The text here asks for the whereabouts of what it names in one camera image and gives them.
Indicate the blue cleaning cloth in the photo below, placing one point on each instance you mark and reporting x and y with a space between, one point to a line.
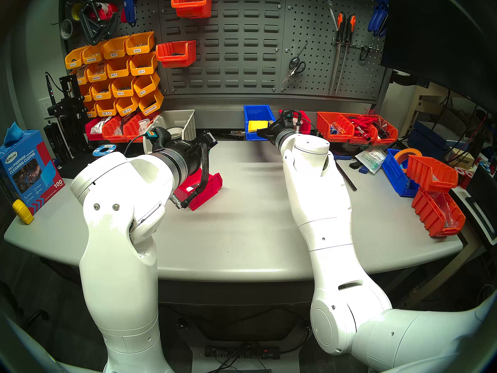
13 133

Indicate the white pouch green print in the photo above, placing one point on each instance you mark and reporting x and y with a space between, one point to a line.
371 160

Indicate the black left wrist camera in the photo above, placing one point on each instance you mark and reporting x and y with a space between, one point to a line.
161 137

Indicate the yellow labelled screw bin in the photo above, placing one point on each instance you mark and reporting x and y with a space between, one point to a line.
86 96
97 77
81 80
91 114
73 63

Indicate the black tray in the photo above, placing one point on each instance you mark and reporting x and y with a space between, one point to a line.
483 205

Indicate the dark blue storage crate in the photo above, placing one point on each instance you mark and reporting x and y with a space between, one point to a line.
427 137

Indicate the red cans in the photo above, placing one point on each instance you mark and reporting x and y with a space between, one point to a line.
464 176

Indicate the black carabiner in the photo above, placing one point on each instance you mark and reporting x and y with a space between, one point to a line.
360 53

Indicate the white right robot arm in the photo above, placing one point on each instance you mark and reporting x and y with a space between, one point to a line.
322 205

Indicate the blue bin with orange tape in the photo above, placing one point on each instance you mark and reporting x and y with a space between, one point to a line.
396 178

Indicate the yellow bin labelled M4-6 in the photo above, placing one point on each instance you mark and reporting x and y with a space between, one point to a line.
115 74

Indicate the black tape roll white core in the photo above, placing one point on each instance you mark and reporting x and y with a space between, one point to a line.
175 130

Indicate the thin metal rod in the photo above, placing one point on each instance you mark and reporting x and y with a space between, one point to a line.
304 46

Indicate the yellow pad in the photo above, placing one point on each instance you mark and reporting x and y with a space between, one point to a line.
256 126

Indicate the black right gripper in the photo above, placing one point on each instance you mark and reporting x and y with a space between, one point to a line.
277 130

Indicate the orange-red bin with hardware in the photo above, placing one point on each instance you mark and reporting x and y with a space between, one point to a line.
112 135
132 133

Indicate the blue hand tool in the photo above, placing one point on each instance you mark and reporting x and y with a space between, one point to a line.
130 9

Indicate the cardboard box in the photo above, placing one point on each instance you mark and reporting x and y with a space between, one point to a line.
462 158

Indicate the white wall outlet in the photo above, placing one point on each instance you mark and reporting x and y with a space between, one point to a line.
43 106

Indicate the blue bin with yellow pad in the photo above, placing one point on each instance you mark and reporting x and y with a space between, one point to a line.
254 114

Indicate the black monitor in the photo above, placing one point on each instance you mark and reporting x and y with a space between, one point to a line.
438 38

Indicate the clear plastic screw bag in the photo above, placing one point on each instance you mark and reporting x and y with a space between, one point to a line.
100 125
143 124

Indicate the red bin with blade pack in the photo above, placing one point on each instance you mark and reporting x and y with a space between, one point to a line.
211 187

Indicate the yellow bin labelled M2.5-6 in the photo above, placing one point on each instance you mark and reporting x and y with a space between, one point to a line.
105 112

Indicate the grey pegboard panel with tapes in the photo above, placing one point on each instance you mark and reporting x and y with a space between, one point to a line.
151 18

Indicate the black instrument stand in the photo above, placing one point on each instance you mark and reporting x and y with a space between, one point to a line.
72 104

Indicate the orange-red bin with glue sticks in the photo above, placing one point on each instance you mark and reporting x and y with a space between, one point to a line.
324 131

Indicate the grey louvered wall panel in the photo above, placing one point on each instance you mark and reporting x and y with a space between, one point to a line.
240 36

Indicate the grey tape roll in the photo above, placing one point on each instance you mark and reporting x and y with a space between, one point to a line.
61 28

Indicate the red white tape roll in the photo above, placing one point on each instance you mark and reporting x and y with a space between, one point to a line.
106 11

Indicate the large beige plastic bin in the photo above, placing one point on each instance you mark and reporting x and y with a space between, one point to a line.
184 121

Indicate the yellow bin labelled M3X8 BAG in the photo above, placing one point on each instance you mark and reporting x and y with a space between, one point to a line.
92 58

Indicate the orange tape roll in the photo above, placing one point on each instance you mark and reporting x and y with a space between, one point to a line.
407 151

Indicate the grey bench back rail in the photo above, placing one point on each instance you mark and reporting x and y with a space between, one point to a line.
217 119

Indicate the yellow bin labelled M3-12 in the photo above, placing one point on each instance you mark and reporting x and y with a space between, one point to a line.
100 95

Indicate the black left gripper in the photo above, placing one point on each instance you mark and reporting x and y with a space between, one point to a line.
204 145

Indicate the grey pegboard panel with tools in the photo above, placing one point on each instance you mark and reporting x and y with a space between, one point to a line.
314 84

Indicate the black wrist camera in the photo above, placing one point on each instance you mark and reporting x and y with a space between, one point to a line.
289 115
161 137

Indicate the black bench mat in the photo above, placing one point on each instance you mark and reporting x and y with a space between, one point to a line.
75 168

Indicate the pale wooden side frame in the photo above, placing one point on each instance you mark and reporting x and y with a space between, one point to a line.
423 102

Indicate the dark metal clamp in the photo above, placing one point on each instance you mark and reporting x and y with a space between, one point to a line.
91 30

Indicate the black power strip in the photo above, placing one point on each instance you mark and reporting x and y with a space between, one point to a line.
240 352

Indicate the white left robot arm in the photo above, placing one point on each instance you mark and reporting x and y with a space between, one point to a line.
116 240

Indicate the orange-red bin with plastic bag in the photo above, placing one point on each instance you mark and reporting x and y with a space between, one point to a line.
423 213

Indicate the blue red cleaning cloths box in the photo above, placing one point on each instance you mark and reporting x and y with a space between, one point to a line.
27 170

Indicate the yellow bin labelled M4-0.7 HEX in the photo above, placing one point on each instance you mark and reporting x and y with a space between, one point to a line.
150 108

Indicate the blue black clamp tool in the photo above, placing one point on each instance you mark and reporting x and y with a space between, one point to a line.
341 156

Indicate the red bin with tape roll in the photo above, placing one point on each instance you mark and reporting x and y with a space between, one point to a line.
306 125

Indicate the black flat metal bar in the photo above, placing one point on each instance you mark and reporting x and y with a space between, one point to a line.
346 178

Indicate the yellow bin labelled M3-6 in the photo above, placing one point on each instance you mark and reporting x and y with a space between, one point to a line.
143 90

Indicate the yellow bin labelled M3X6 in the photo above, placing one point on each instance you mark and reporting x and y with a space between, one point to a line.
139 47

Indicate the white blue glue pen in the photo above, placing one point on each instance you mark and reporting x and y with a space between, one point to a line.
237 133

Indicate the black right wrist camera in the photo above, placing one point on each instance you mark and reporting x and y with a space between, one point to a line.
289 115

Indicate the yellow bin labelled M3-8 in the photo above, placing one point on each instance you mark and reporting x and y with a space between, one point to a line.
121 92

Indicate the blue spring clamp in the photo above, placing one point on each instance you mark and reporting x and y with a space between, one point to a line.
383 11
374 22

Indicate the yellow bin labelled M2.5-5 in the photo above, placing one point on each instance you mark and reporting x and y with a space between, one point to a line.
127 110

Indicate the orange-red bin with black tools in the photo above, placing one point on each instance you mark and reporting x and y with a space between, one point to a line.
390 138

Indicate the yellow tape roll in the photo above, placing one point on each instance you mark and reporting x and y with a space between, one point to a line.
73 11

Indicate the red bin with screw bags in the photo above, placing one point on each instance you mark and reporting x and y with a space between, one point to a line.
93 136

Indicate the yellow bin labelled M3-4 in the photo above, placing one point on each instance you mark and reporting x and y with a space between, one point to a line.
143 70

